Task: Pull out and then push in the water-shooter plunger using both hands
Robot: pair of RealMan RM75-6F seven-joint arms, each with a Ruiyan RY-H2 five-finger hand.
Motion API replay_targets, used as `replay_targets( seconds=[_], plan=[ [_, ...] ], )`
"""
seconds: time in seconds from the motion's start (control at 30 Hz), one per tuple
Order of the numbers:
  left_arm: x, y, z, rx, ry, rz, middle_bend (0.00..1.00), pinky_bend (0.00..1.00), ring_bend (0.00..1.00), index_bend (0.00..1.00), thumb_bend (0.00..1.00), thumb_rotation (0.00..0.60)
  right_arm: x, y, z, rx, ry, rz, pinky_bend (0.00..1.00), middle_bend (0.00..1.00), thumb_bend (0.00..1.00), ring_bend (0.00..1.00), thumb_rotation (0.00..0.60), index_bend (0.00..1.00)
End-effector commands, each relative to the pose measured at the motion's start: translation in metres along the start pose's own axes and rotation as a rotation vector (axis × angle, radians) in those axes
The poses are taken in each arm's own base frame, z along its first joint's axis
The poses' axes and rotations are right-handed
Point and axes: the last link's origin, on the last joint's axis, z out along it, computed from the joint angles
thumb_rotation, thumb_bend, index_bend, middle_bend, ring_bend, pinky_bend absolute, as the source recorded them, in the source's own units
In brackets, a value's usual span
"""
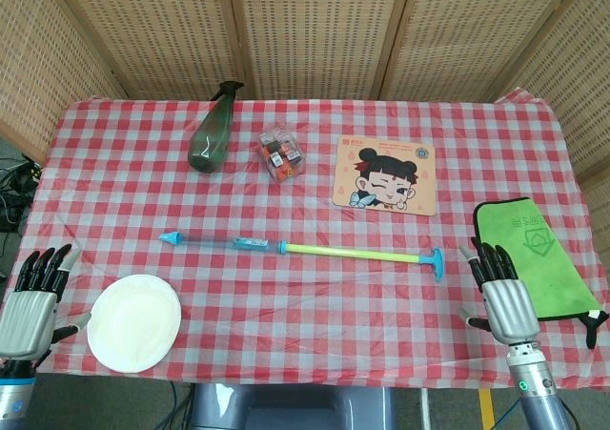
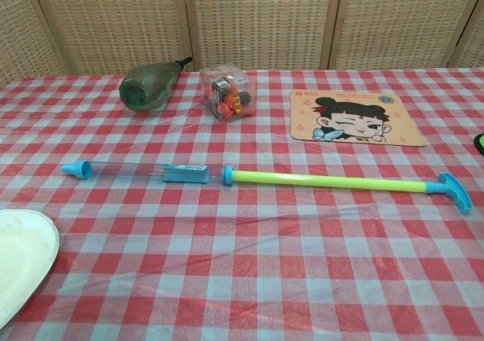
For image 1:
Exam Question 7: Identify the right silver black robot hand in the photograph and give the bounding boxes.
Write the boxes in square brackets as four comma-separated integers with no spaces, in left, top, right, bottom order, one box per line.
[457,236,542,346]

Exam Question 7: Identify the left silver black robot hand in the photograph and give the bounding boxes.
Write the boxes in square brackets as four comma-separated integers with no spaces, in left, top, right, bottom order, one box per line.
[0,243,92,367]

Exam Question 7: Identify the blue yellow water pump toy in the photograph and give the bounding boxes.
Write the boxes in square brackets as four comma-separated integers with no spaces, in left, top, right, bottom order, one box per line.
[158,231,447,284]

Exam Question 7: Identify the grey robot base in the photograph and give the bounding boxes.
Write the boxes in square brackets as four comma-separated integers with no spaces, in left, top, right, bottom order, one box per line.
[190,382,397,430]

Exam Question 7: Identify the green cloth with black trim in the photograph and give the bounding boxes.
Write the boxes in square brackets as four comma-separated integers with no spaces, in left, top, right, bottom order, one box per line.
[471,196,610,350]

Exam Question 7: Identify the white paper plate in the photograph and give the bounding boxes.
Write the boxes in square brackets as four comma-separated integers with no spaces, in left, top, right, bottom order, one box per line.
[86,274,183,374]

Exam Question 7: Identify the cartoon girl mouse pad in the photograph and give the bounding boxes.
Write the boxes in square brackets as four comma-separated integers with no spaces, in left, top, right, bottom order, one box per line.
[332,134,438,217]

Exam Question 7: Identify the red white checked tablecloth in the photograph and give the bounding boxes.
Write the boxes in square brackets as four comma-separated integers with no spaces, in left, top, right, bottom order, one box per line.
[17,86,610,391]

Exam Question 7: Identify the dark green spray bottle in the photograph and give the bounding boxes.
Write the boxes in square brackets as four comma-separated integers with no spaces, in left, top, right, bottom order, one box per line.
[188,80,245,174]

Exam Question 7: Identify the clear plastic box of items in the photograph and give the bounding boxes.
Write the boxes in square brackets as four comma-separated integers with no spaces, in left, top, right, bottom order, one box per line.
[258,123,306,182]

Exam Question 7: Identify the bamboo folding screen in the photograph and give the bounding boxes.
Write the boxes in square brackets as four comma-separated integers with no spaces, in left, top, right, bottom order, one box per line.
[0,0,610,307]

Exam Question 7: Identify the black cable bundle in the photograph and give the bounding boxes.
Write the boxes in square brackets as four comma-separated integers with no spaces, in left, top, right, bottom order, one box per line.
[0,153,42,234]

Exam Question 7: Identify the thin black cable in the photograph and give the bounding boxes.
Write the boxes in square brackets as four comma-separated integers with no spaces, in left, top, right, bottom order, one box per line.
[164,380,180,430]

